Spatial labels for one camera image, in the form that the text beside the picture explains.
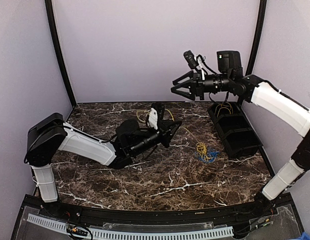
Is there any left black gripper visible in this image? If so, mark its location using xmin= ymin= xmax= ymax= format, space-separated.
xmin=131 ymin=119 xmax=183 ymax=157

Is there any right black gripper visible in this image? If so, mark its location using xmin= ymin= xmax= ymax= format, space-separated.
xmin=172 ymin=69 xmax=233 ymax=100

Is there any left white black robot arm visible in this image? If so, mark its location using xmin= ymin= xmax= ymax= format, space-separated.
xmin=24 ymin=112 xmax=182 ymax=218

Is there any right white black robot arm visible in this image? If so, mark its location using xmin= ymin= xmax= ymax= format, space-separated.
xmin=171 ymin=50 xmax=310 ymax=217

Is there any black three-compartment bin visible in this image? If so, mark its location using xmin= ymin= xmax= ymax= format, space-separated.
xmin=207 ymin=102 xmax=263 ymax=159

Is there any blue object at corner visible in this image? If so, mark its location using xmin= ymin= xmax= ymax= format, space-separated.
xmin=299 ymin=232 xmax=310 ymax=240

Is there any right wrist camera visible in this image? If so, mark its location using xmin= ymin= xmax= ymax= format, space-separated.
xmin=183 ymin=50 xmax=205 ymax=80

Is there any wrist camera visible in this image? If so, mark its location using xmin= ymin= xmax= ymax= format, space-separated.
xmin=183 ymin=50 xmax=205 ymax=80
xmin=146 ymin=102 xmax=165 ymax=130

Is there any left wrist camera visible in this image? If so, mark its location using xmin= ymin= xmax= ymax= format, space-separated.
xmin=146 ymin=102 xmax=165 ymax=130

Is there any blue cable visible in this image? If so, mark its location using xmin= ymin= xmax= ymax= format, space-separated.
xmin=194 ymin=147 xmax=221 ymax=164

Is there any right black frame post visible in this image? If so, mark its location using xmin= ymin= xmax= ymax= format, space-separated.
xmin=245 ymin=0 xmax=267 ymax=75

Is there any black frame post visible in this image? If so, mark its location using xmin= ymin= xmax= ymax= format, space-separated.
xmin=245 ymin=0 xmax=267 ymax=75
xmin=44 ymin=0 xmax=77 ymax=108

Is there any black front rail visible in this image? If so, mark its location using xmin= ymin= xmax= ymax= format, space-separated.
xmin=22 ymin=194 xmax=278 ymax=226

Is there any white slotted cable duct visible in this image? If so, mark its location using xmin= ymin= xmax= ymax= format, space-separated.
xmin=27 ymin=213 xmax=234 ymax=240

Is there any left black frame post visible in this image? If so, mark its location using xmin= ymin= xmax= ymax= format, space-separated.
xmin=44 ymin=0 xmax=77 ymax=108

